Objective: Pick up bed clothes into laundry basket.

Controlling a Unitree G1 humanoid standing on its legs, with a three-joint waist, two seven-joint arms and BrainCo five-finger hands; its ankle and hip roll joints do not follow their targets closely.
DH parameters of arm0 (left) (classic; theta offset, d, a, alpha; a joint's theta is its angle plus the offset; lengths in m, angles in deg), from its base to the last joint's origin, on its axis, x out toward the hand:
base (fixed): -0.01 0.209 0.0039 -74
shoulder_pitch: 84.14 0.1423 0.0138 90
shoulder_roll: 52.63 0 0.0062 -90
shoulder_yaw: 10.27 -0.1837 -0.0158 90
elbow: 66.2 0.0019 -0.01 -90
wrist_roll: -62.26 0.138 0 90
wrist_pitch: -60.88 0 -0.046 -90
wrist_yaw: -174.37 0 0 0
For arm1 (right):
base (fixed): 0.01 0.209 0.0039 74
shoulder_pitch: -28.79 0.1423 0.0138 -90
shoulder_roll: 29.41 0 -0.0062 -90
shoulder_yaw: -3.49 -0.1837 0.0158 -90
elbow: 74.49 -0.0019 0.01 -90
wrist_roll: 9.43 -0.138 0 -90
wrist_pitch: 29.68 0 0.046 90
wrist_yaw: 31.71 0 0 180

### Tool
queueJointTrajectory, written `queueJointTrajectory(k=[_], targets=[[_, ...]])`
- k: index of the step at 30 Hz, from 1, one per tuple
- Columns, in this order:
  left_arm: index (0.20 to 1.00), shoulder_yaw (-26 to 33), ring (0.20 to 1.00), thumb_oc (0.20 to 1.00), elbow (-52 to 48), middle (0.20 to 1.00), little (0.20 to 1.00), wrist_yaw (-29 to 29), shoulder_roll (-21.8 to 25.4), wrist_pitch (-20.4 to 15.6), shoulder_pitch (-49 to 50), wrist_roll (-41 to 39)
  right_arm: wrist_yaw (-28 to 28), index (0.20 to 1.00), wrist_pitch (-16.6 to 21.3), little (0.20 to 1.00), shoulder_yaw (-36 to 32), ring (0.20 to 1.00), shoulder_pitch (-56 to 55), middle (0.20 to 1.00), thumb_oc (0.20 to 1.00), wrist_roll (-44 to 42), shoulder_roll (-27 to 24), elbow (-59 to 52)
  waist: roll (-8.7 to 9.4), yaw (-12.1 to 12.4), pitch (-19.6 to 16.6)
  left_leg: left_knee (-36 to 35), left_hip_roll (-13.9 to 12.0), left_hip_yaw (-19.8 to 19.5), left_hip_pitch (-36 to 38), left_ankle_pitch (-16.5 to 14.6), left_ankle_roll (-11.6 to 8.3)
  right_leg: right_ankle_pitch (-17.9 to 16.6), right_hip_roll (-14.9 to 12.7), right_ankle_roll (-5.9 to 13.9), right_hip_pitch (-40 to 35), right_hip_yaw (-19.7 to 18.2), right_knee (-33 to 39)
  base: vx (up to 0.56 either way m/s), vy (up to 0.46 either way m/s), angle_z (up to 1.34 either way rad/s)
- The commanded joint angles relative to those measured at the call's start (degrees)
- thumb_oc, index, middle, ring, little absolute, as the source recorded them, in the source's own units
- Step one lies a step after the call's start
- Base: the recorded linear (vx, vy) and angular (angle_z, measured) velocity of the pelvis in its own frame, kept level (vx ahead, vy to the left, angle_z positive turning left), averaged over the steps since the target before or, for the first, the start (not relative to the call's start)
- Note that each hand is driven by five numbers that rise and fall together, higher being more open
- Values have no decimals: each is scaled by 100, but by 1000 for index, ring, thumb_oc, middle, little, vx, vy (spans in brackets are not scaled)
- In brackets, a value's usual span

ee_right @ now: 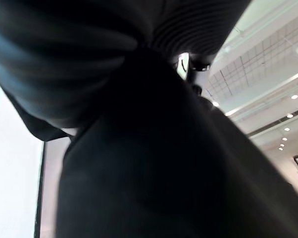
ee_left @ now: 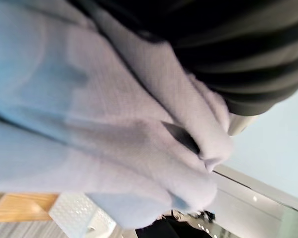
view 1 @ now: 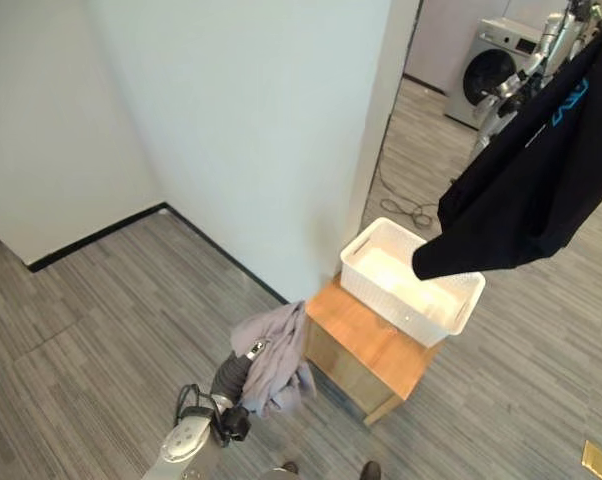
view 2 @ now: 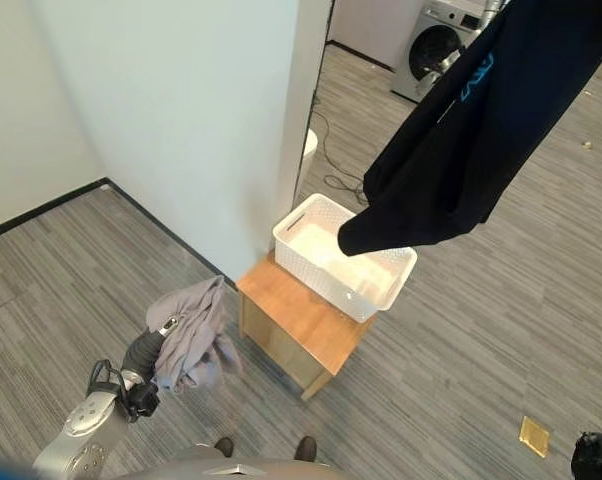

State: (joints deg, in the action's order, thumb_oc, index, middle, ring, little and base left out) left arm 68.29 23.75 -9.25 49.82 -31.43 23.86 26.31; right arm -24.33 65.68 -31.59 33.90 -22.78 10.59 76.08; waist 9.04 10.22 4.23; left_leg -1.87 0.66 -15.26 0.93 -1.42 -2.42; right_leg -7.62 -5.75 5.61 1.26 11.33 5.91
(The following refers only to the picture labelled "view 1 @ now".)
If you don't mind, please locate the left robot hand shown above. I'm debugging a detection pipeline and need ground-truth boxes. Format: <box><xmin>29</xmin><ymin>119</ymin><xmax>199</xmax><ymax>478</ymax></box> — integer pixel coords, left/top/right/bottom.
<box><xmin>211</xmin><ymin>338</ymin><xmax>272</xmax><ymax>404</ymax></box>

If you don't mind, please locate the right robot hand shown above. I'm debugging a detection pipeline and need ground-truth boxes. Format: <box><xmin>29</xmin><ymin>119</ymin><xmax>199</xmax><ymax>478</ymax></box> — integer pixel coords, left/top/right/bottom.
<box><xmin>473</xmin><ymin>71</ymin><xmax>532</xmax><ymax>151</ymax></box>

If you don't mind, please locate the grey cloth garment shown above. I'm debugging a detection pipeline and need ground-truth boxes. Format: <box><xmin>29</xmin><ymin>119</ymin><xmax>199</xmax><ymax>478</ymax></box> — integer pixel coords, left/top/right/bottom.
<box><xmin>229</xmin><ymin>299</ymin><xmax>318</xmax><ymax>422</ymax></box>

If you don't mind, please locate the black garment with blue print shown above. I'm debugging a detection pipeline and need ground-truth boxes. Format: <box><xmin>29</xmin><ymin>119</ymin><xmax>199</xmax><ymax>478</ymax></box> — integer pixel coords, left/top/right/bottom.
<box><xmin>411</xmin><ymin>13</ymin><xmax>602</xmax><ymax>282</ymax></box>

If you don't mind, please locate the white plastic laundry basket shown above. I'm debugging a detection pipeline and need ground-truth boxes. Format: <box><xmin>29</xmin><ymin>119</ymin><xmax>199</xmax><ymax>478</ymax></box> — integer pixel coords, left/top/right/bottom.
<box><xmin>339</xmin><ymin>216</ymin><xmax>487</xmax><ymax>348</ymax></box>

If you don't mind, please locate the dark round washer door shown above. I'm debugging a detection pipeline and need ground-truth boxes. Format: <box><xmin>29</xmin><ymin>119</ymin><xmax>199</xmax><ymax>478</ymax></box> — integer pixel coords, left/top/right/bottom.
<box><xmin>463</xmin><ymin>48</ymin><xmax>507</xmax><ymax>109</ymax></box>

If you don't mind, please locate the silver washing machine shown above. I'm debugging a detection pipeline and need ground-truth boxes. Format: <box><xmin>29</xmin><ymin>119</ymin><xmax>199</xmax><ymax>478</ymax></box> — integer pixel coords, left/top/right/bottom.
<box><xmin>443</xmin><ymin>17</ymin><xmax>557</xmax><ymax>132</ymax></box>

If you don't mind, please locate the wooden side table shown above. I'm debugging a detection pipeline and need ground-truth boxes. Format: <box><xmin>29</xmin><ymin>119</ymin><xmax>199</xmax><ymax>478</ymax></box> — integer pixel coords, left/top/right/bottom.
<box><xmin>303</xmin><ymin>272</ymin><xmax>443</xmax><ymax>427</ymax></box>

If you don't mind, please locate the black baseboard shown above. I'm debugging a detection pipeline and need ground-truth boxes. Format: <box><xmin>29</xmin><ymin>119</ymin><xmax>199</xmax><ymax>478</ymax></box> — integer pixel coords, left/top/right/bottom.
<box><xmin>28</xmin><ymin>201</ymin><xmax>290</xmax><ymax>305</ymax></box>

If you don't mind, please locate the brass floor socket plate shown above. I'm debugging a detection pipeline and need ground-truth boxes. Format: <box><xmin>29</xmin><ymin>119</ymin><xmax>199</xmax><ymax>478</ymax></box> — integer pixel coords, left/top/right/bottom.
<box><xmin>580</xmin><ymin>439</ymin><xmax>602</xmax><ymax>476</ymax></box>

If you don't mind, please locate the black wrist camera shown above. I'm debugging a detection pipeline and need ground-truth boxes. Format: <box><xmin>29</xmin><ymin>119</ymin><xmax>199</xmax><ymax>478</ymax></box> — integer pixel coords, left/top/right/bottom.
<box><xmin>224</xmin><ymin>405</ymin><xmax>253</xmax><ymax>444</ymax></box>

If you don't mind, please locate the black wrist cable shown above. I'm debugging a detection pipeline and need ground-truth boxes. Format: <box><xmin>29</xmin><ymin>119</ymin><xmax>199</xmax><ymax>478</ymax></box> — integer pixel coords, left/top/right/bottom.
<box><xmin>174</xmin><ymin>382</ymin><xmax>218</xmax><ymax>422</ymax></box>

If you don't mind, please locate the black floor cable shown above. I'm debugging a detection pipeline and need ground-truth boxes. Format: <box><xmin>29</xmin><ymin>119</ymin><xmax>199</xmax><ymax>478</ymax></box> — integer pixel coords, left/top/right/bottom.
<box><xmin>375</xmin><ymin>89</ymin><xmax>440</xmax><ymax>227</ymax></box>

